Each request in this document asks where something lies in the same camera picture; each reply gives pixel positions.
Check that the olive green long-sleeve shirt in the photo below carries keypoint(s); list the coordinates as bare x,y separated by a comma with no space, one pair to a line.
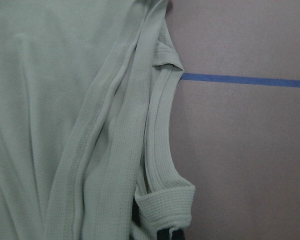
86,91

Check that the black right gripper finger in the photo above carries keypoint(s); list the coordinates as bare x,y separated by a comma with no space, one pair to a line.
165,234

